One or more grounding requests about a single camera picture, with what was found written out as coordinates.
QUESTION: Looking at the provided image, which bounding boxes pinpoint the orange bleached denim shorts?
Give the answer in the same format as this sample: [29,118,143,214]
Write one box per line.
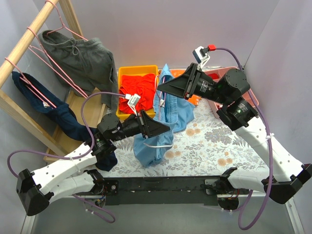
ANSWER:
[171,69,201,106]

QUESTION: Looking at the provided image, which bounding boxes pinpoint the light blue shorts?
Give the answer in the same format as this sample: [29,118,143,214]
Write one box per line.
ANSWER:
[133,63,196,168]

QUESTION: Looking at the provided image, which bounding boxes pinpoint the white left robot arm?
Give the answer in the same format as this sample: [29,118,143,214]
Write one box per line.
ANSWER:
[16,111,170,216]

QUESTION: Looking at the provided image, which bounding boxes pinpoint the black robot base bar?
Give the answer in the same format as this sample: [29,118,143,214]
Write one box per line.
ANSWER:
[104,175,219,206]

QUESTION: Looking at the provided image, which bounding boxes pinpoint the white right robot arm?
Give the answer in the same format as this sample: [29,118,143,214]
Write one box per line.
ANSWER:
[157,63,312,204]

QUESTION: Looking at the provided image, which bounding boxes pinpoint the bright orange shorts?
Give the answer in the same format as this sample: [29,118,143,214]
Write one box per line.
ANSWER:
[119,74,156,111]

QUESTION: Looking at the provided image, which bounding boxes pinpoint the grey sweat shorts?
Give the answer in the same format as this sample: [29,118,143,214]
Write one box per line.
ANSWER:
[38,30,119,111]

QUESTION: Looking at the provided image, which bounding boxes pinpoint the navy blue shorts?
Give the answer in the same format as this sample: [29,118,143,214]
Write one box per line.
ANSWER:
[12,71,117,172]

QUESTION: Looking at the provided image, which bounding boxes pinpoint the pink compartment organizer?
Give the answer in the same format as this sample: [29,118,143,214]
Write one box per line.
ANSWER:
[205,66,259,119]

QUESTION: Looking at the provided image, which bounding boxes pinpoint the yellow plastic tray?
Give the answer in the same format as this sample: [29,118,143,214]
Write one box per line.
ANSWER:
[118,65,159,117]

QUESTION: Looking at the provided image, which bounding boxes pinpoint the floral table mat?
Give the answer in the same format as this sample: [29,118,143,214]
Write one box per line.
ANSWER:
[101,99,268,177]

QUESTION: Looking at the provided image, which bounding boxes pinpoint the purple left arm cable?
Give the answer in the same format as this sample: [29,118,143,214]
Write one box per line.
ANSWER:
[6,92,129,224]

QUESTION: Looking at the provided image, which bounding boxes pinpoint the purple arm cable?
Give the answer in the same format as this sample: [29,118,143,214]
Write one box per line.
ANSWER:
[6,92,129,224]
[215,47,273,231]

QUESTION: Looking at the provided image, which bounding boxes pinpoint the pink wire hanger with navy shorts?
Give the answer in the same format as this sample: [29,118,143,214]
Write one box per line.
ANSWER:
[4,57,56,108]

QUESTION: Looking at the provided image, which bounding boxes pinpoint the pink wire hanger with grey shorts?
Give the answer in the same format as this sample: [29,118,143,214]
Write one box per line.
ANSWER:
[42,0,88,44]

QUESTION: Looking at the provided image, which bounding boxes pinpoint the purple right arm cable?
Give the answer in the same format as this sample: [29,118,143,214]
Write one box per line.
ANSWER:
[215,47,273,231]

